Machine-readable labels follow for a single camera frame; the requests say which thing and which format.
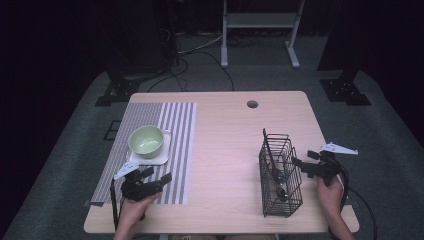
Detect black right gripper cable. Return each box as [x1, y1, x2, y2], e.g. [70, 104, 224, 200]
[337, 163, 378, 240]

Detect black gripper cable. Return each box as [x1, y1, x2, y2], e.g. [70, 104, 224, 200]
[337, 163, 378, 240]
[109, 179, 122, 232]

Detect white square plate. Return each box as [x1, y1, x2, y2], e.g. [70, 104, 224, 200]
[128, 129, 173, 167]

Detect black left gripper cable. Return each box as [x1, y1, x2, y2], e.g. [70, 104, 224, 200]
[109, 179, 122, 232]

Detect white metal stand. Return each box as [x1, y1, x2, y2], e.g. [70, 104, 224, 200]
[220, 0, 306, 70]

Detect person's left hand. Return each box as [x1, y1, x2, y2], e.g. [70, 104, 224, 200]
[116, 192, 162, 232]

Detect light green bowl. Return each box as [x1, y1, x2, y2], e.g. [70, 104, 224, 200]
[127, 125, 165, 160]

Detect black floor cables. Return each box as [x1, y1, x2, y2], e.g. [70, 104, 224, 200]
[146, 31, 235, 93]

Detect black stand base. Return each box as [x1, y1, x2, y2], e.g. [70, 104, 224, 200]
[319, 77, 372, 107]
[94, 69, 142, 108]

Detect black wire basket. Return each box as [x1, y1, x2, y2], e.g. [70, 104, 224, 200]
[258, 127, 304, 219]

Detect grey striped placemat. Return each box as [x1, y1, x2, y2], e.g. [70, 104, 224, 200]
[90, 101, 198, 207]

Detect dark equipment cabinet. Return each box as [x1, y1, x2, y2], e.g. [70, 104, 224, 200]
[108, 0, 179, 76]

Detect person's right hand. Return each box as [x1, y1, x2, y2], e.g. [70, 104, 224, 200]
[316, 176, 345, 220]

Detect metal spoon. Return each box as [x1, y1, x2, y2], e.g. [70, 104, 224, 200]
[263, 130, 288, 185]
[275, 186, 290, 203]

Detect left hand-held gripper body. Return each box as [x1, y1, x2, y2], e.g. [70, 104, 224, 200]
[113, 161, 163, 202]

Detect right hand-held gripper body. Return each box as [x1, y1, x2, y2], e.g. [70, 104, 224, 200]
[307, 142, 360, 187]

